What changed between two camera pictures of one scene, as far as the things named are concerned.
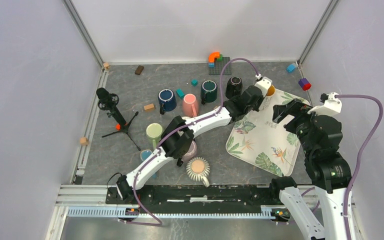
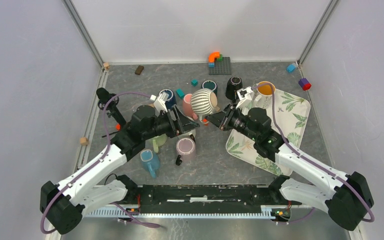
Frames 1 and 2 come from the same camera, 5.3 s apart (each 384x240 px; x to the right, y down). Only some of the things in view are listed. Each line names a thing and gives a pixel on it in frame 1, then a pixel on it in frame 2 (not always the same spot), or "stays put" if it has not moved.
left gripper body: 256,106 to 165,125
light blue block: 291,68 stays put
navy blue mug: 167,100 stays put
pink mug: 190,105 stays put
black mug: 234,87 stays put
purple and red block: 304,84 stays put
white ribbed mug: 198,169 to 203,101
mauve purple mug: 191,153 stays put
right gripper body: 300,109 to 235,120
